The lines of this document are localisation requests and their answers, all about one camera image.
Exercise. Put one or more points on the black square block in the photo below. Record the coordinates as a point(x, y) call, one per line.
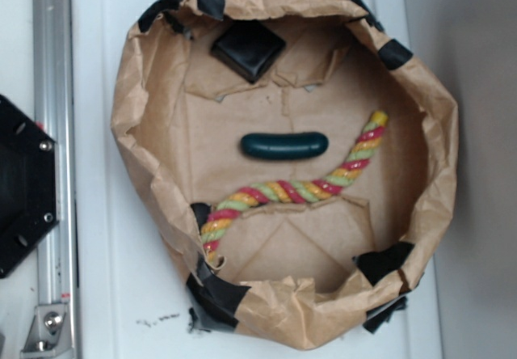
point(248, 48)

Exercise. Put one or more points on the white plastic cutting board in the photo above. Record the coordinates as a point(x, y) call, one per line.
point(133, 303)

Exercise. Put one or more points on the dark green plastic pickle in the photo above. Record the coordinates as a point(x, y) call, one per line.
point(284, 146)

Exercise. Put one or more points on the metal corner bracket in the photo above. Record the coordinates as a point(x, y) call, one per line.
point(50, 333)

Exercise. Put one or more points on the brown paper bag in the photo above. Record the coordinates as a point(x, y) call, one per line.
point(297, 251)

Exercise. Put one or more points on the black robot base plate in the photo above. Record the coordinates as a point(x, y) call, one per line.
point(28, 186)

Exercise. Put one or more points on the aluminium extrusion rail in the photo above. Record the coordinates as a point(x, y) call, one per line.
point(57, 254)

